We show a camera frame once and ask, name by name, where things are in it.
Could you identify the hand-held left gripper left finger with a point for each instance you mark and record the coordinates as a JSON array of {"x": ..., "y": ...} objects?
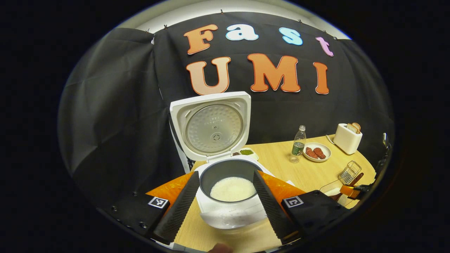
[{"x": 181, "y": 207}]

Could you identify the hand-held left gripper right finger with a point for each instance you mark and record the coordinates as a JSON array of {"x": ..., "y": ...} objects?
[{"x": 269, "y": 205}]

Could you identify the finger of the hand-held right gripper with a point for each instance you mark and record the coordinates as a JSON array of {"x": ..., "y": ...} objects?
[{"x": 349, "y": 192}]

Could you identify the brown wooden spoon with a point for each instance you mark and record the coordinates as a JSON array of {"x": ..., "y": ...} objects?
[{"x": 355, "y": 179}]

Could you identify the clear rice container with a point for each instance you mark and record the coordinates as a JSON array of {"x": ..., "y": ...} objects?
[{"x": 330, "y": 188}]

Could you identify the white rice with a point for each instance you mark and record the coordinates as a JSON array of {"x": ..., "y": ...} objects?
[{"x": 233, "y": 189}]

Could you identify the white rice cooker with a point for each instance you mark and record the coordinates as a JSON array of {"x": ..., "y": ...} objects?
[{"x": 214, "y": 128}]

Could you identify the white toaster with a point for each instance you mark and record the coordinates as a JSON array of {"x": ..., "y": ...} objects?
[{"x": 346, "y": 140}]

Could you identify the toasted bread slice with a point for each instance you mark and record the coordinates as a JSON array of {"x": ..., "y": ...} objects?
[
  {"x": 352, "y": 128},
  {"x": 357, "y": 126}
]

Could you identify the red meat piece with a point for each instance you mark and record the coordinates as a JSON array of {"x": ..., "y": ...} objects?
[
  {"x": 311, "y": 153},
  {"x": 320, "y": 153}
]

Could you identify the white round plate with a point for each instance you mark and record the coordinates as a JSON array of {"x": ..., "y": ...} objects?
[{"x": 325, "y": 147}]

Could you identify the small white sauce dish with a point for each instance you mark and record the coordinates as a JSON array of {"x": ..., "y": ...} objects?
[{"x": 248, "y": 152}]

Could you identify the clear plastic bottle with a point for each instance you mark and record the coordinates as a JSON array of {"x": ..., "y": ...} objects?
[{"x": 298, "y": 147}]

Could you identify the black backdrop cloth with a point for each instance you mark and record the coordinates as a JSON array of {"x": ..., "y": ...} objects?
[{"x": 112, "y": 116}]

